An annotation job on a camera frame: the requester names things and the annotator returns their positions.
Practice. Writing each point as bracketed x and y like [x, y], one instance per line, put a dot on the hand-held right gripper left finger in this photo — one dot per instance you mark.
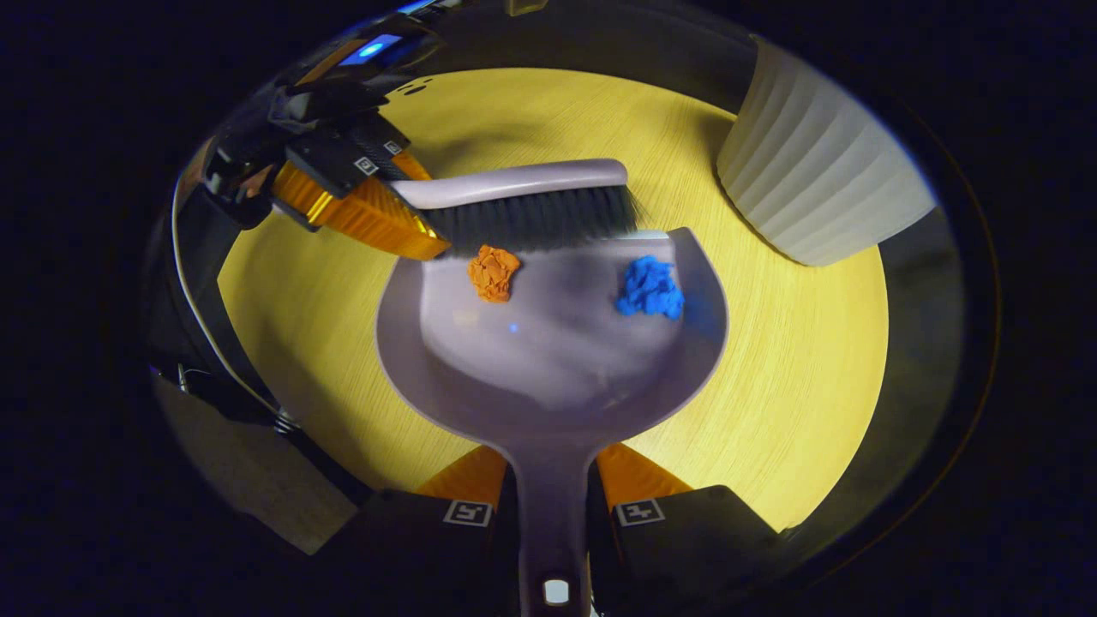
[428, 557]

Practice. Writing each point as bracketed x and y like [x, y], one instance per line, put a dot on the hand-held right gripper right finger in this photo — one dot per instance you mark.
[686, 557]

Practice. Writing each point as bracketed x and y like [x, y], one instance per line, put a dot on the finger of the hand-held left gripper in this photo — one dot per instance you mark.
[330, 163]
[381, 137]

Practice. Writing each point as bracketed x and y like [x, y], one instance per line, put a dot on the orange paper scrap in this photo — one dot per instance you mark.
[494, 274]

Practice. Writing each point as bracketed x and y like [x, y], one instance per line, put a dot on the lilac plastic dustpan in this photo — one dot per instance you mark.
[557, 343]

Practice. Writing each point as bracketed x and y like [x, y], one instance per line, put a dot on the blue paper scrap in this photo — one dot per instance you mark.
[650, 287]

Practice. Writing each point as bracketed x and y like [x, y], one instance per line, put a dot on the white ribbed garbage bin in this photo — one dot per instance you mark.
[814, 163]

